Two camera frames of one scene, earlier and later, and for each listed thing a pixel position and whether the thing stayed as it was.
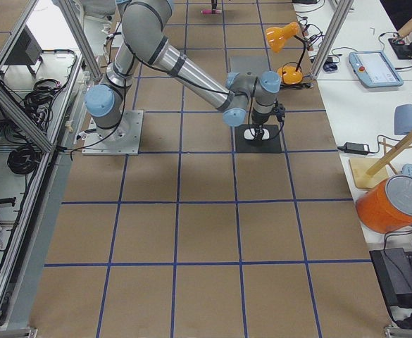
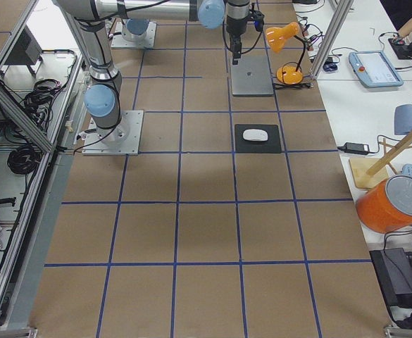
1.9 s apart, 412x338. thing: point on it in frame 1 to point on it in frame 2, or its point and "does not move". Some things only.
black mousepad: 272,144 does not move
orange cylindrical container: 395,203 does not move
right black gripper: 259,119 to 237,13
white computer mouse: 250,134 does not move
